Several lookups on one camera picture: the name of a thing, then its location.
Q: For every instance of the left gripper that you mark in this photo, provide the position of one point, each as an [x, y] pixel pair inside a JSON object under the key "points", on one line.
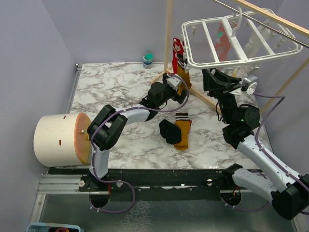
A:
{"points": [[175, 96]]}

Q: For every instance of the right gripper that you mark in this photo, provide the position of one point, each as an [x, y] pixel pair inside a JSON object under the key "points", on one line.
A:
{"points": [[217, 87]]}

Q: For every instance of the mustard striped sock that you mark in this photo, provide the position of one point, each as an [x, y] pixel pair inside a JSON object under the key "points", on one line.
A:
{"points": [[182, 121]]}

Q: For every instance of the white plastic sock hanger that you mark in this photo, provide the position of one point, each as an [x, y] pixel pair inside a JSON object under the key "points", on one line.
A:
{"points": [[201, 49]]}

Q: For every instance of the black sock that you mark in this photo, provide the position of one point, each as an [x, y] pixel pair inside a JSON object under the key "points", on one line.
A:
{"points": [[170, 132]]}

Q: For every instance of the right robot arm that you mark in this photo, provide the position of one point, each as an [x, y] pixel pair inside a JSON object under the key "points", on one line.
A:
{"points": [[283, 187]]}

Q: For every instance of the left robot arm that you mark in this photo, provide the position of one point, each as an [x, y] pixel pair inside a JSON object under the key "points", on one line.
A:
{"points": [[105, 130]]}

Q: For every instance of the yellow highlighter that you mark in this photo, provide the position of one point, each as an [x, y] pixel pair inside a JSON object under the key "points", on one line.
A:
{"points": [[234, 73]]}

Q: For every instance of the teal lidded jar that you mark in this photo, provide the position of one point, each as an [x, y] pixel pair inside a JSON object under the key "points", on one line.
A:
{"points": [[147, 61]]}

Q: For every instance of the red sock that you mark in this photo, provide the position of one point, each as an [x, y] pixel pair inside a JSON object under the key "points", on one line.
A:
{"points": [[177, 49]]}

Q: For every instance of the pink sock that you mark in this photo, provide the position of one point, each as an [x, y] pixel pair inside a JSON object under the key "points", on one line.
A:
{"points": [[222, 44]]}

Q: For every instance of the white sock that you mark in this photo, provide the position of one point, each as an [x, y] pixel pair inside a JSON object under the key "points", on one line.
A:
{"points": [[254, 44]]}

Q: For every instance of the wooden clothes rack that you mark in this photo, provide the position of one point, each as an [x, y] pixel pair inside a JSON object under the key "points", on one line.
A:
{"points": [[254, 16]]}

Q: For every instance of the cream cylindrical container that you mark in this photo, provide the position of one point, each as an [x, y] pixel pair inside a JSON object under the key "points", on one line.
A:
{"points": [[62, 140]]}

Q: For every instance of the blue bin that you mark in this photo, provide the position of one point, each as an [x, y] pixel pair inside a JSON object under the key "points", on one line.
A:
{"points": [[52, 227]]}

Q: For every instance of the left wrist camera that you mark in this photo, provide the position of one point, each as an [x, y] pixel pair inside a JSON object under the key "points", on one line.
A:
{"points": [[174, 81]]}

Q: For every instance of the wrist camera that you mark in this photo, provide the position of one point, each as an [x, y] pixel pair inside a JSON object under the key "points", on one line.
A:
{"points": [[174, 81], [249, 84]]}

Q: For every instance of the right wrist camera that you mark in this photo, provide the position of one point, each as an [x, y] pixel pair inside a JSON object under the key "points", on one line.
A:
{"points": [[249, 84]]}

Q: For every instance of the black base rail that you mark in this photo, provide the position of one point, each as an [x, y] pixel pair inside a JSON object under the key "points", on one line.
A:
{"points": [[123, 185]]}

